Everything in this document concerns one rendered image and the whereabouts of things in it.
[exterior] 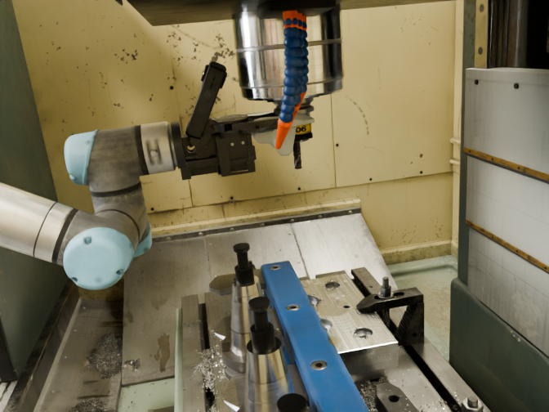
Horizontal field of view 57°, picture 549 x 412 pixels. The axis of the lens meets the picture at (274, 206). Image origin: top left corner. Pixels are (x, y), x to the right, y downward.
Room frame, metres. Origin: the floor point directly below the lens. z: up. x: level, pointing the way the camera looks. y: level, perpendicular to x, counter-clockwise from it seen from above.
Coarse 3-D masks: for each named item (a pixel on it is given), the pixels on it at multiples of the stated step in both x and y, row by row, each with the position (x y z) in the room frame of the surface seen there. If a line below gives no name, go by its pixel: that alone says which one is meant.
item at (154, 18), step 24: (144, 0) 0.46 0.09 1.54; (168, 0) 0.48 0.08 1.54; (192, 0) 0.50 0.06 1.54; (216, 0) 0.53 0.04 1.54; (240, 0) 0.55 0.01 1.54; (264, 0) 0.58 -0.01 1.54; (336, 0) 0.68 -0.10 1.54; (360, 0) 0.72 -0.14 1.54; (384, 0) 0.77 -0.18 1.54; (408, 0) 0.82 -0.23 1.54; (432, 0) 0.89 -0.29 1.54; (168, 24) 0.86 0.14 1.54
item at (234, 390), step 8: (288, 368) 0.40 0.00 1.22; (296, 368) 0.40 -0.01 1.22; (240, 376) 0.39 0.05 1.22; (296, 376) 0.38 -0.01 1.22; (232, 384) 0.38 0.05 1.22; (240, 384) 0.38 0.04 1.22; (296, 384) 0.37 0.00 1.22; (224, 392) 0.37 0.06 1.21; (232, 392) 0.37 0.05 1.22; (240, 392) 0.37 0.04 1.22; (296, 392) 0.36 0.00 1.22; (304, 392) 0.36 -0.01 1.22; (224, 400) 0.36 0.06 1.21; (232, 400) 0.36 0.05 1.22; (240, 400) 0.36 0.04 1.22; (232, 408) 0.35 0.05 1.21
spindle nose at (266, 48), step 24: (240, 24) 0.75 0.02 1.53; (264, 24) 0.72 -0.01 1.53; (312, 24) 0.72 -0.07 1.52; (336, 24) 0.74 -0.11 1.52; (240, 48) 0.76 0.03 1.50; (264, 48) 0.72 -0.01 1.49; (312, 48) 0.71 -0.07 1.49; (336, 48) 0.74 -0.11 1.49; (240, 72) 0.76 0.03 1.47; (264, 72) 0.72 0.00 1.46; (312, 72) 0.71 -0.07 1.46; (336, 72) 0.74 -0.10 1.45; (264, 96) 0.73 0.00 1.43; (312, 96) 0.72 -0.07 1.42
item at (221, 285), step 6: (258, 270) 0.62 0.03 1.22; (216, 276) 0.61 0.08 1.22; (222, 276) 0.61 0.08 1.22; (228, 276) 0.61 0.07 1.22; (234, 276) 0.60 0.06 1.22; (258, 276) 0.60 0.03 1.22; (210, 282) 0.60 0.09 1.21; (216, 282) 0.59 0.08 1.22; (222, 282) 0.59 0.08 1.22; (228, 282) 0.59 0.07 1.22; (264, 282) 0.58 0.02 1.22; (210, 288) 0.58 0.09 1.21; (216, 288) 0.58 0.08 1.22; (222, 288) 0.57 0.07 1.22; (228, 288) 0.57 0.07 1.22; (264, 288) 0.57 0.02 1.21; (222, 294) 0.56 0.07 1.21; (228, 294) 0.57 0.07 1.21
